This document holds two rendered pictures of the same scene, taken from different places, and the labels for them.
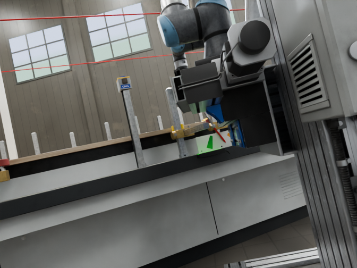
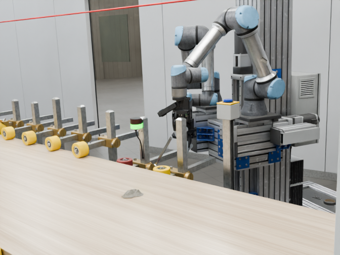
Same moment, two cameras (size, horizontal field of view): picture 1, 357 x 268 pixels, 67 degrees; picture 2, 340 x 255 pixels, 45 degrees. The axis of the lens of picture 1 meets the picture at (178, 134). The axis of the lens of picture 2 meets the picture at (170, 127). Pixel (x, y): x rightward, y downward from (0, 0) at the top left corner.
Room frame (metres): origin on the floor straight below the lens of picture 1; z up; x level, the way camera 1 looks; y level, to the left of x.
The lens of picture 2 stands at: (2.58, 1.63, 1.49)
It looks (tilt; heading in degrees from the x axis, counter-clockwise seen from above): 12 degrees down; 241
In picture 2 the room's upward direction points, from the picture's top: 2 degrees counter-clockwise
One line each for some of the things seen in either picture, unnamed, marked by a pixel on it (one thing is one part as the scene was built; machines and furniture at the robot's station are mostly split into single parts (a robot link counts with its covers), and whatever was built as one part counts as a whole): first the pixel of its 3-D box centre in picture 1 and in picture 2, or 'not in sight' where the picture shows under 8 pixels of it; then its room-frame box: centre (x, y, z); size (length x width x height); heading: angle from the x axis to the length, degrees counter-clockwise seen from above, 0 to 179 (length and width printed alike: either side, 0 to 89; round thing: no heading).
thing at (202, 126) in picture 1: (190, 131); (188, 170); (1.54, -0.07, 0.84); 0.43 x 0.03 x 0.04; 20
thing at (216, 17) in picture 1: (212, 19); (254, 85); (0.98, -0.22, 1.20); 0.13 x 0.12 x 0.14; 89
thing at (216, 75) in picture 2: not in sight; (210, 79); (0.94, -0.72, 1.20); 0.13 x 0.12 x 0.14; 143
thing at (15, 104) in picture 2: not in sight; (18, 133); (2.12, -1.41, 0.88); 0.03 x 0.03 x 0.48; 20
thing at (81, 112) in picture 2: not in sight; (84, 144); (1.86, -0.71, 0.89); 0.03 x 0.03 x 0.48; 20
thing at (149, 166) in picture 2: (218, 125); (141, 166); (1.71, -0.26, 0.85); 0.13 x 0.06 x 0.05; 110
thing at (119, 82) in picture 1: (124, 85); (227, 111); (1.52, 0.24, 1.18); 0.07 x 0.07 x 0.08; 20
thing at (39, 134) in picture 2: not in sight; (63, 129); (1.91, -1.00, 0.95); 0.50 x 0.04 x 0.04; 20
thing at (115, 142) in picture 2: not in sight; (109, 141); (1.79, -0.49, 0.95); 0.13 x 0.06 x 0.05; 110
